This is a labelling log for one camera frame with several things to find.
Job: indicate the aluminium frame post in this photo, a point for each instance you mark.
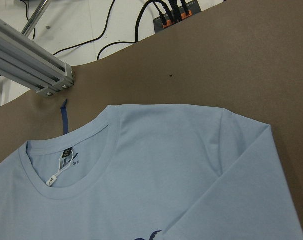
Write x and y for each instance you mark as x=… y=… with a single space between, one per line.
x=28 y=64

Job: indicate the white shirt hang tag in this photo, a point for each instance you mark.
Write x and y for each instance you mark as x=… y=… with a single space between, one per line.
x=61 y=168

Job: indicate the blue tape grid lines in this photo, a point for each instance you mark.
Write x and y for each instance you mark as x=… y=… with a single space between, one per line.
x=64 y=115

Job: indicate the grey power strip orange sockets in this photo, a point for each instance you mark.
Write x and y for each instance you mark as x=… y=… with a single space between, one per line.
x=177 y=14

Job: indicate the light blue t-shirt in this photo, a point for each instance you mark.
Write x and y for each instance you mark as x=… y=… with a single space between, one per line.
x=151 y=172

